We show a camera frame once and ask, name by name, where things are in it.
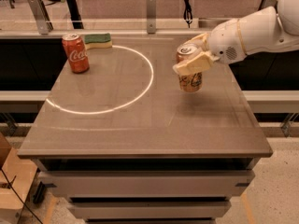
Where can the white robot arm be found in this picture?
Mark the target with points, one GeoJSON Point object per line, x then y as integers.
{"type": "Point", "coordinates": [272, 29]}

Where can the grey drawer cabinet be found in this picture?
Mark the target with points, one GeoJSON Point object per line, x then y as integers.
{"type": "Point", "coordinates": [127, 113]}

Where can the upper grey drawer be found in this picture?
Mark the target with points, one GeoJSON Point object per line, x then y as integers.
{"type": "Point", "coordinates": [146, 184]}

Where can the middle metal rail bracket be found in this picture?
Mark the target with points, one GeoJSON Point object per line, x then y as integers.
{"type": "Point", "coordinates": [151, 16]}

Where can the cardboard box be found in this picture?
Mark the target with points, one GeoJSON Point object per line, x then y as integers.
{"type": "Point", "coordinates": [16, 178]}

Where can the green and yellow sponge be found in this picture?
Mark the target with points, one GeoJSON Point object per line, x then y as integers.
{"type": "Point", "coordinates": [98, 41]}

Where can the left metal rail bracket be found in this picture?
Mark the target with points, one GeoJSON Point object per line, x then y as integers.
{"type": "Point", "coordinates": [39, 12]}

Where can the black table leg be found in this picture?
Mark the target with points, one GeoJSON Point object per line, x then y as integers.
{"type": "Point", "coordinates": [74, 14]}

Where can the grey drawer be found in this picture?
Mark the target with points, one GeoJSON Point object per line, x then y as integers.
{"type": "Point", "coordinates": [146, 184]}
{"type": "Point", "coordinates": [149, 210]}

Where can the orange soda can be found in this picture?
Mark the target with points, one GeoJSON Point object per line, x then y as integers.
{"type": "Point", "coordinates": [190, 83]}

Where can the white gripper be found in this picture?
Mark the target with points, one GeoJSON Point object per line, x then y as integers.
{"type": "Point", "coordinates": [224, 40]}

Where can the red cola can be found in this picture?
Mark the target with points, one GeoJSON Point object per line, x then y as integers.
{"type": "Point", "coordinates": [76, 53]}

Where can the lower grey drawer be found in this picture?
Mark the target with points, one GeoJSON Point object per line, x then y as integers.
{"type": "Point", "coordinates": [149, 210]}

